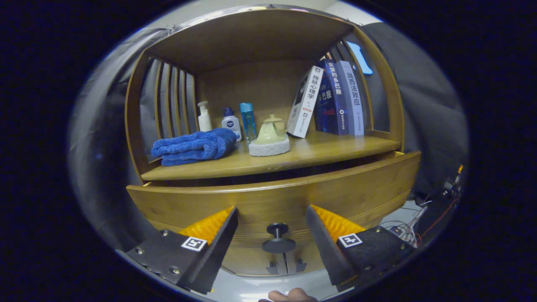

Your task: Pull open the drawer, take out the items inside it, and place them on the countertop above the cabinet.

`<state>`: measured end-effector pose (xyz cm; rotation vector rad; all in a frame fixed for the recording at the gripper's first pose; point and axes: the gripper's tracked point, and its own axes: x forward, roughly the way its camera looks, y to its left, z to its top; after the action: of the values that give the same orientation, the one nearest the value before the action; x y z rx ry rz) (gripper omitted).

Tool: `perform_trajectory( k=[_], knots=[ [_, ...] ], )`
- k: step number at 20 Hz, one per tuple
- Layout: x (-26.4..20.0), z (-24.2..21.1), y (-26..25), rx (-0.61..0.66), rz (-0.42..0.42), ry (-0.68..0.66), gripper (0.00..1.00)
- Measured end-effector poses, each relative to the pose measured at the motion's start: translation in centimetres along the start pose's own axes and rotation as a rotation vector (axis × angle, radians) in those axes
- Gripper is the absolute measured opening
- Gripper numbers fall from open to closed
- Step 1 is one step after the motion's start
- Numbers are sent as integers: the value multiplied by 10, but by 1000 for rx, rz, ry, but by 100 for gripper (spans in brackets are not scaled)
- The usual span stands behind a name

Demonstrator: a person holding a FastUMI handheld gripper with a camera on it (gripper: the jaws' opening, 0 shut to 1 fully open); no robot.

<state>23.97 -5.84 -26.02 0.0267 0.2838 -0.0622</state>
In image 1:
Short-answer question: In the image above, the wooden countertop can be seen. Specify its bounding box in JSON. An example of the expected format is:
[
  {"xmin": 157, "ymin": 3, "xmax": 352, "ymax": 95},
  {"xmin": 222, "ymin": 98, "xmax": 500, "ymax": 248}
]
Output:
[{"xmin": 141, "ymin": 132, "xmax": 402, "ymax": 182}]

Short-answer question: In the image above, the bundle of thin cables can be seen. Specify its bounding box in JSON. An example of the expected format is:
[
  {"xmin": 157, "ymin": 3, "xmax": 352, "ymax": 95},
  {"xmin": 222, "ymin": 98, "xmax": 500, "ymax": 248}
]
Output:
[{"xmin": 380, "ymin": 200, "xmax": 433, "ymax": 248}]

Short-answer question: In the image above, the black equipment with orange clip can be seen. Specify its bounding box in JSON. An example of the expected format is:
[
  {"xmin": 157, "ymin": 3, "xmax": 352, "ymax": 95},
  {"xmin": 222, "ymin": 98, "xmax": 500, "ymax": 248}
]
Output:
[{"xmin": 415, "ymin": 164, "xmax": 464, "ymax": 240}]

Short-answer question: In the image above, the white bottle with blue cap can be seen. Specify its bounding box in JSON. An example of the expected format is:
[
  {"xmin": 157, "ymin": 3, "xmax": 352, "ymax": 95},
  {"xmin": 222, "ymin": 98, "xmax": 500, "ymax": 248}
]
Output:
[{"xmin": 221, "ymin": 107, "xmax": 242, "ymax": 142}]

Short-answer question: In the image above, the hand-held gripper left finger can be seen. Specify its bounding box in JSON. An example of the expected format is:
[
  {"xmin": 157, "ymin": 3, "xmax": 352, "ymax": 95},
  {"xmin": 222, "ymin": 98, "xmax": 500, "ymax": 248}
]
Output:
[{"xmin": 126, "ymin": 206, "xmax": 239, "ymax": 294}]

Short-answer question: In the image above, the dark blue book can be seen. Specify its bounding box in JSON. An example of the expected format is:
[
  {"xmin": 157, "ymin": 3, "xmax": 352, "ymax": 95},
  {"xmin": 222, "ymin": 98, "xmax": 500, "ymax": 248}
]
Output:
[{"xmin": 315, "ymin": 59, "xmax": 349, "ymax": 135}]

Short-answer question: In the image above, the white pump bottle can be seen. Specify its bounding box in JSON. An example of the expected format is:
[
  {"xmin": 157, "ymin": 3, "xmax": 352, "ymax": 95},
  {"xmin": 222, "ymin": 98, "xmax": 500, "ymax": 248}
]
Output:
[{"xmin": 197, "ymin": 101, "xmax": 213, "ymax": 133}]

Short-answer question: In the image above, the white book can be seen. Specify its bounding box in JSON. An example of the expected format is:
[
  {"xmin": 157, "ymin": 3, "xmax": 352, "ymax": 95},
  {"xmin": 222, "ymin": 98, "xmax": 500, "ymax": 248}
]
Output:
[{"xmin": 287, "ymin": 65, "xmax": 325, "ymax": 138}]

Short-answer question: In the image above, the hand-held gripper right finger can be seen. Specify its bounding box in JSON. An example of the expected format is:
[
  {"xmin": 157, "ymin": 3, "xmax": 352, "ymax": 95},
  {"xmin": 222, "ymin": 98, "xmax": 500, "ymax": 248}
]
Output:
[{"xmin": 305, "ymin": 204, "xmax": 416, "ymax": 292}]

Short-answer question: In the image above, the beige lidded teacup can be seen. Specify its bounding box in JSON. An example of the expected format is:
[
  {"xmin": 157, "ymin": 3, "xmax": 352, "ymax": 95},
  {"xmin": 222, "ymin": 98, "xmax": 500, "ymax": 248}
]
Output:
[{"xmin": 263, "ymin": 114, "xmax": 288, "ymax": 134}]

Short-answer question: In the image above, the wooden cabinet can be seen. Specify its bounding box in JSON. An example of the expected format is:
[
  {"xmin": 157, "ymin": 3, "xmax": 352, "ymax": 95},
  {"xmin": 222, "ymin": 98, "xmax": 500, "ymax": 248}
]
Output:
[{"xmin": 124, "ymin": 8, "xmax": 422, "ymax": 277}]

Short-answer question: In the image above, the clear blue bottle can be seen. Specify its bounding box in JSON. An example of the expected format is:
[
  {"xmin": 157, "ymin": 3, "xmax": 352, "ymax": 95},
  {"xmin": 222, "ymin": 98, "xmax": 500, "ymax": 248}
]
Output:
[{"xmin": 240, "ymin": 102, "xmax": 257, "ymax": 143}]

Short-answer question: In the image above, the folded blue towel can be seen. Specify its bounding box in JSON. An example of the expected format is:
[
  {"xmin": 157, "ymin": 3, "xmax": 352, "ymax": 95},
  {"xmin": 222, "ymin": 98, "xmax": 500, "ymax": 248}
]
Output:
[{"xmin": 151, "ymin": 128, "xmax": 238, "ymax": 167}]

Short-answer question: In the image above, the black drawer knob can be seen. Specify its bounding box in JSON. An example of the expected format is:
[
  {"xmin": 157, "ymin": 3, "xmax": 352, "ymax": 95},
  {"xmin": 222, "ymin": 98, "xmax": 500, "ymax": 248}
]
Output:
[{"xmin": 262, "ymin": 223, "xmax": 297, "ymax": 254}]

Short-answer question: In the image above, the pale purple book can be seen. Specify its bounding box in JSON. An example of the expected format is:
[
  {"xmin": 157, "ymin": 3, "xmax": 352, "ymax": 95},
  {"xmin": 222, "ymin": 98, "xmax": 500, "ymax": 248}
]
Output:
[{"xmin": 336, "ymin": 60, "xmax": 365, "ymax": 136}]

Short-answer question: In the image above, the wooden drawer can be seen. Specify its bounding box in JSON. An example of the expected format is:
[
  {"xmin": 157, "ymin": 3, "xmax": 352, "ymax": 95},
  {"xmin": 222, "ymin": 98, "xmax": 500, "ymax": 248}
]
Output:
[{"xmin": 126, "ymin": 150, "xmax": 422, "ymax": 255}]

